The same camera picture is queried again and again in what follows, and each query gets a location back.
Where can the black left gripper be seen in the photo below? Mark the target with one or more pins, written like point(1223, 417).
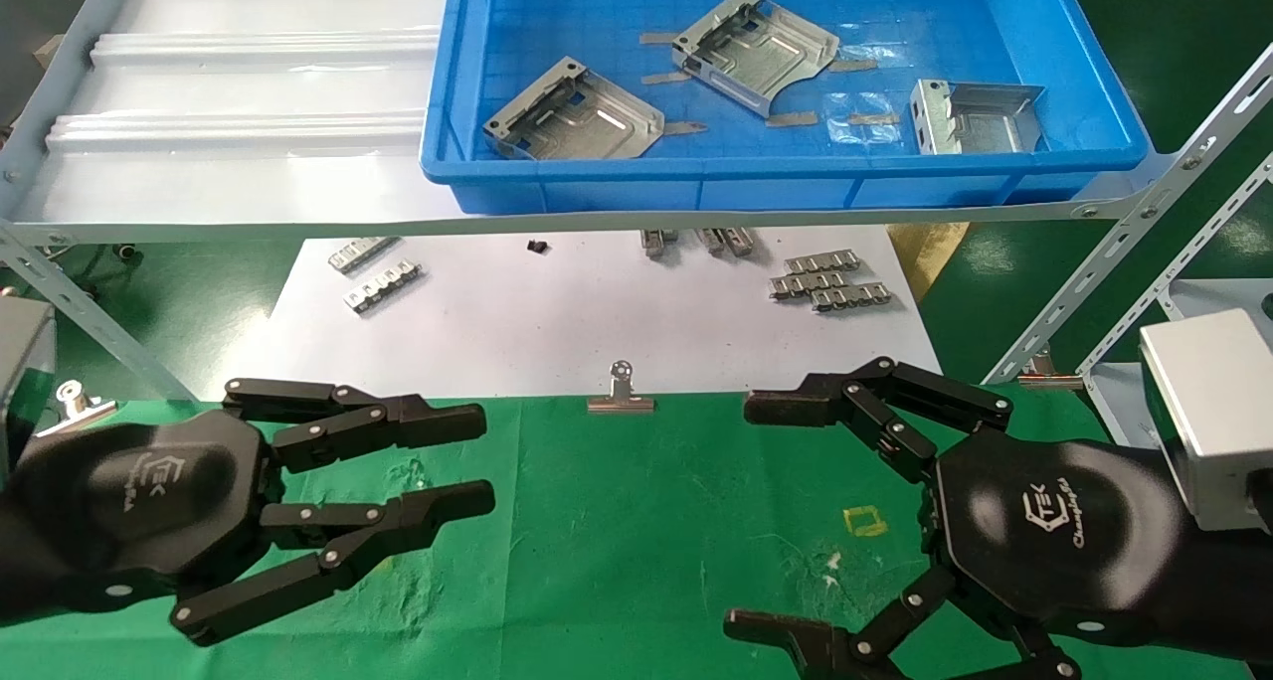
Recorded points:
point(129, 501)

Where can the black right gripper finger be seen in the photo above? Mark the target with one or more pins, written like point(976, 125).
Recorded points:
point(796, 402)

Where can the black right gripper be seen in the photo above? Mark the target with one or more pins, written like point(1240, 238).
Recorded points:
point(1074, 541)

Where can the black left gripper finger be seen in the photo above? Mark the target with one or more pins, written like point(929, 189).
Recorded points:
point(418, 424)
point(438, 506)

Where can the green table cloth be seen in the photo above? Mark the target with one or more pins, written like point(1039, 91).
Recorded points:
point(617, 521)

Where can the blue plastic bin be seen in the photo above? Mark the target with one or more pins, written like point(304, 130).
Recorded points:
point(895, 178)

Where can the clear plastic tape patch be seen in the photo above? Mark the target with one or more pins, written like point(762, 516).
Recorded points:
point(865, 133)
point(865, 52)

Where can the brown tape strip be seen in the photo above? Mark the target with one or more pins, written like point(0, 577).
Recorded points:
point(853, 65)
point(792, 118)
point(664, 78)
point(661, 38)
point(688, 128)
point(874, 118)

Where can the white corrugated plastic board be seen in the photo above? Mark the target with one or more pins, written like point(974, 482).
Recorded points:
point(249, 173)

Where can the white metal shelving unit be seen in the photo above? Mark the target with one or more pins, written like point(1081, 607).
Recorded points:
point(1223, 297)

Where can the beige cardboard piece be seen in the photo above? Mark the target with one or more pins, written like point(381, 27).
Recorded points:
point(48, 52)

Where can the small notched metal rail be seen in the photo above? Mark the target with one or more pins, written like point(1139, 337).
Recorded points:
point(739, 242)
point(656, 243)
point(363, 254)
point(821, 261)
point(710, 241)
point(850, 297)
point(383, 287)
point(806, 284)

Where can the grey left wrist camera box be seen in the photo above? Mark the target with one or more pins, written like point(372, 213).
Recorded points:
point(20, 342)

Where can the boxy sheet metal bracket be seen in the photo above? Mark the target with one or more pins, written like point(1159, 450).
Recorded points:
point(985, 128)

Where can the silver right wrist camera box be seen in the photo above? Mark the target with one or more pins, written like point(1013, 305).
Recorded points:
point(1213, 412)

